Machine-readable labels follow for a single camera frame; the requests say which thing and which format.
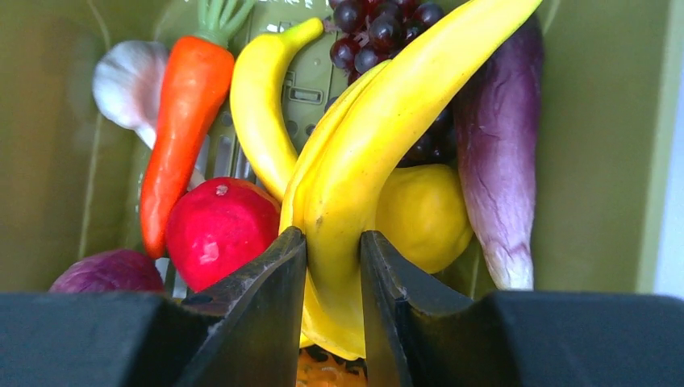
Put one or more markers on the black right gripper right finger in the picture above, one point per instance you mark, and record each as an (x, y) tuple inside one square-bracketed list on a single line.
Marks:
[(419, 332)]

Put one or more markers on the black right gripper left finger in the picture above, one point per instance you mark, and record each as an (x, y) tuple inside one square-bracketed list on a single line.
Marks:
[(243, 330)]

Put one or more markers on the yellow banana bunch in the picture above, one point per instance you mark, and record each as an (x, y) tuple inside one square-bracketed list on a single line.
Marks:
[(332, 196)]

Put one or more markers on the red apple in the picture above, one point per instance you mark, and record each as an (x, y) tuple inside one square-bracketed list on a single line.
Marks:
[(219, 227)]

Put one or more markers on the yellow lemon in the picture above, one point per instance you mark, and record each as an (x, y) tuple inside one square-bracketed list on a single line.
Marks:
[(422, 212)]

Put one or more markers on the purple red onion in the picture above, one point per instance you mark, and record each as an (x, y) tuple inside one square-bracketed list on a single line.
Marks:
[(120, 269)]

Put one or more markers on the green plastic bin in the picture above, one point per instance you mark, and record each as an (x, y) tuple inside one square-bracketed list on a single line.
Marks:
[(609, 208)]

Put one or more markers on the purple eggplant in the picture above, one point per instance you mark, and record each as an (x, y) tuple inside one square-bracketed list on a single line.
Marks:
[(497, 114)]

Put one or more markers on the orange carrot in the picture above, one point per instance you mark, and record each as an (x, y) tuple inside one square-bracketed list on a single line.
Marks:
[(196, 82)]

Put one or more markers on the small yellow banana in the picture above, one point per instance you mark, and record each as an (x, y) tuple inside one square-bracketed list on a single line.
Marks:
[(256, 102)]

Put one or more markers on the white garlic bulb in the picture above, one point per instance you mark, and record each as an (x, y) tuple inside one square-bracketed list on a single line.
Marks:
[(126, 86)]

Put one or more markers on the dark purple grapes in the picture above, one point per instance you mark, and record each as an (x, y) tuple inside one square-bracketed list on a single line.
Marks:
[(374, 31)]

